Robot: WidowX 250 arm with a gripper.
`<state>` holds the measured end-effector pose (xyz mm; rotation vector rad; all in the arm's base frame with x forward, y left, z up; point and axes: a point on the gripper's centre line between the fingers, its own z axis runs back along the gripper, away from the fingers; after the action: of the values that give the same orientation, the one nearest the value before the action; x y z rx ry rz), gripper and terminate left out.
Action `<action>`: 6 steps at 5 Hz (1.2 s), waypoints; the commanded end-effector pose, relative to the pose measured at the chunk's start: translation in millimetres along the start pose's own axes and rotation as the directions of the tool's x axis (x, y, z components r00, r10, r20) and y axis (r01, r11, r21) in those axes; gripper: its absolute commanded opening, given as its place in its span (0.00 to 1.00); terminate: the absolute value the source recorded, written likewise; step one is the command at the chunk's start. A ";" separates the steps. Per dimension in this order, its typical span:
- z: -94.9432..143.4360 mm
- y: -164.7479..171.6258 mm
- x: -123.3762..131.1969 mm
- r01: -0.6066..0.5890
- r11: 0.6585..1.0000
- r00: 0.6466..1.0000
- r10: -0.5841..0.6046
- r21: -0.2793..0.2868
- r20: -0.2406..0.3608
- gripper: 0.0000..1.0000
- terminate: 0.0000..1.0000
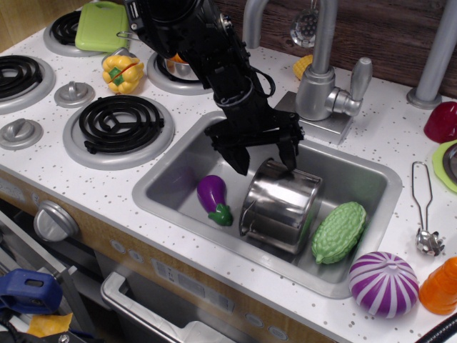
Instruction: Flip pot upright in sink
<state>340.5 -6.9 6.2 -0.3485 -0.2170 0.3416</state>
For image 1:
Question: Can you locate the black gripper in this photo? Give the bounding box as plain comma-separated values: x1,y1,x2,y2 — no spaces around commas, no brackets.
204,91,303,175

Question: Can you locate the stainless steel pot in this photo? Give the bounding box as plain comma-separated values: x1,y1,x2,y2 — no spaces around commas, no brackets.
239,159,323,254

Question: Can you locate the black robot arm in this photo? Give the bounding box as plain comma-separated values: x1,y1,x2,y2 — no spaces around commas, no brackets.
124,1,303,175

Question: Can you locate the grey metal sink basin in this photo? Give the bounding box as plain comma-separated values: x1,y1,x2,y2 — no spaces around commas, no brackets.
133,112,402,299

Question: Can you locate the purple toy eggplant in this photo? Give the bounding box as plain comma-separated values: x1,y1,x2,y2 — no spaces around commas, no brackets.
197,175,233,227

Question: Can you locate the silver toy faucet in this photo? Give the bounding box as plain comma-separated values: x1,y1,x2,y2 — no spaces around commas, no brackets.
242,0,373,146

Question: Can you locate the yellow toy corn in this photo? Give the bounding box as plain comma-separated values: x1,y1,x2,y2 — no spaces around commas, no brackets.
292,54,313,80

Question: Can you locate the green toy bitter melon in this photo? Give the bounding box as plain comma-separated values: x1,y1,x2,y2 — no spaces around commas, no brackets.
311,202,366,264

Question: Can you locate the small steel saucepan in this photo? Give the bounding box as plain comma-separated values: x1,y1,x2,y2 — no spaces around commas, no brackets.
116,31,198,81

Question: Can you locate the orange toy pumpkin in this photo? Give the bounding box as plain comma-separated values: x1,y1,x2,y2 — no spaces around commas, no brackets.
169,54,187,64

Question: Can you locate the hanging slotted metal spoon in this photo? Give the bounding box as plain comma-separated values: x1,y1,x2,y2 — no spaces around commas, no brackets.
290,1,318,48

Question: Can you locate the back right stove burner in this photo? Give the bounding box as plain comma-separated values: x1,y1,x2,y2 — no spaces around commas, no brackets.
146,52,212,96

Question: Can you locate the front black stove burner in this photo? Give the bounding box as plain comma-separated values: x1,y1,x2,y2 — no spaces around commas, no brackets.
63,95,175,171

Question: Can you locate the black stove burner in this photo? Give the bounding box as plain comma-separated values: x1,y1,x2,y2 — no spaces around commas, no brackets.
63,95,175,171
1,55,56,115

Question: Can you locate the yellow toy bell pepper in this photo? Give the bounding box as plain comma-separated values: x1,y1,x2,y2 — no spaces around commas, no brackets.
102,54,144,94

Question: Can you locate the grey vertical pole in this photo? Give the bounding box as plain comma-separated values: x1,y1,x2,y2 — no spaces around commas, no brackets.
406,0,456,109

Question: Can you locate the green plate with metal lid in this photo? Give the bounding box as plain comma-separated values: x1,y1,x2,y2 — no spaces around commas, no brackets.
432,140,456,193

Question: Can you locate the purple striped toy onion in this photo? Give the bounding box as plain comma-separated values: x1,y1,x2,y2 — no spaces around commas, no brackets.
348,252,419,319

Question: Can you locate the red toy pepper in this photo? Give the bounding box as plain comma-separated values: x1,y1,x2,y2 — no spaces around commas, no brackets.
423,101,456,144

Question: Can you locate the metal pasta spoon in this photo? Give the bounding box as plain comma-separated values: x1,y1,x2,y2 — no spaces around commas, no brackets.
411,161,445,257

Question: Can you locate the silver stove knob middle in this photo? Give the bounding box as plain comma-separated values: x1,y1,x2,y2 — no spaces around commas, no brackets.
54,81,95,108

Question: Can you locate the silver stove knob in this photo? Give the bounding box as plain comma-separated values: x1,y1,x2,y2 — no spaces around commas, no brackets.
54,81,95,108
1,119,44,150

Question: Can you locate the green cutting board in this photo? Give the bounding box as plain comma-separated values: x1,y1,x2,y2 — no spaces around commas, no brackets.
75,1,129,53

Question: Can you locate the silver oven front knob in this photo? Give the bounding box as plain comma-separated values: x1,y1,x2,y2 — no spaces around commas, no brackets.
34,200,79,242

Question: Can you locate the orange toy carrot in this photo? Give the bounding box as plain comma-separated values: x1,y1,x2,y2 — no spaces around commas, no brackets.
419,257,456,315

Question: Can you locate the back left stove burner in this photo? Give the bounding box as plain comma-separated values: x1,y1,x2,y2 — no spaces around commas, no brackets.
43,11,102,57

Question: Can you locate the silver stove knob left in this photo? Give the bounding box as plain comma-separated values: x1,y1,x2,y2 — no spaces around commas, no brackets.
1,119,44,150

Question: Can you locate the left black stove burner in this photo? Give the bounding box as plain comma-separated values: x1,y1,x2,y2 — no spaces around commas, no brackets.
1,55,56,115

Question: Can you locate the blue clamp tool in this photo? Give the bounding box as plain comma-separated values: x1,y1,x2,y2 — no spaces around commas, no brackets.
1,269,63,314

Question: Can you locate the yellow tape piece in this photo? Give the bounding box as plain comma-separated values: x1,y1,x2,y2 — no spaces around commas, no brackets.
27,313,73,338

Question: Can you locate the silver oven door handle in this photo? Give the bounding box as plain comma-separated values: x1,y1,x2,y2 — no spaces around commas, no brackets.
101,272,233,343

